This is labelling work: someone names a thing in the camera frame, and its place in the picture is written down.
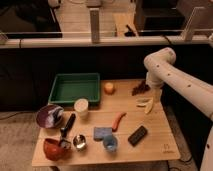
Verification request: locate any green plastic tray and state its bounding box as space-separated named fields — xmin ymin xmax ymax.
xmin=48 ymin=73 xmax=101 ymax=106

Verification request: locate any red bowl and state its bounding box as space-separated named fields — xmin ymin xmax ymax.
xmin=43 ymin=138 xmax=71 ymax=161

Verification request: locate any blue sponge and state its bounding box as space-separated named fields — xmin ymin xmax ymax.
xmin=93 ymin=127 xmax=112 ymax=141

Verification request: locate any dark purple grape bunch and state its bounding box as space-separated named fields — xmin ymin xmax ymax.
xmin=132 ymin=80 xmax=150 ymax=96

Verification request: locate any black box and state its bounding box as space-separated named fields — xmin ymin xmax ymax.
xmin=134 ymin=0 xmax=185 ymax=30

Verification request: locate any grey metal post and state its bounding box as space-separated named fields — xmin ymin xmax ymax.
xmin=90 ymin=8 xmax=100 ymax=43

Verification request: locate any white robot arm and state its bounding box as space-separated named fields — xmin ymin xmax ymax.
xmin=144 ymin=47 xmax=213 ymax=171

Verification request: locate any small silver metal cup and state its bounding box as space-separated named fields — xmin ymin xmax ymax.
xmin=73 ymin=134 xmax=87 ymax=150

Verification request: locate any orange fruit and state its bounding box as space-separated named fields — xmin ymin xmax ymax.
xmin=104 ymin=82 xmax=115 ymax=95

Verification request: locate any white angled bracket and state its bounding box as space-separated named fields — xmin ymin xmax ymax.
xmin=181 ymin=7 xmax=205 ymax=41

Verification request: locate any black rectangular block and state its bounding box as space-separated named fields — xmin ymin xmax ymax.
xmin=128 ymin=126 xmax=148 ymax=146

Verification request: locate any blue glass cup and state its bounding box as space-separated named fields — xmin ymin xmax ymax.
xmin=103 ymin=135 xmax=118 ymax=152

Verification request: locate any purple and white bowl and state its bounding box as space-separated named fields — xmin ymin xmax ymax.
xmin=36 ymin=104 xmax=64 ymax=128

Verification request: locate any black handled tool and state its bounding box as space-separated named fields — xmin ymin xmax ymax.
xmin=60 ymin=113 xmax=76 ymax=138

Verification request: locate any wooden folding table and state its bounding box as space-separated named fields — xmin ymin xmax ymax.
xmin=32 ymin=79 xmax=180 ymax=167

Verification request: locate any white horizontal rail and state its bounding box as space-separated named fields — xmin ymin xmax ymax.
xmin=0 ymin=35 xmax=213 ymax=49

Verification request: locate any yellow banana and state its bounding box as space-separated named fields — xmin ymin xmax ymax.
xmin=136 ymin=97 xmax=154 ymax=114

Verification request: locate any white cup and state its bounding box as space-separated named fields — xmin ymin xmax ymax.
xmin=74 ymin=98 xmax=89 ymax=117

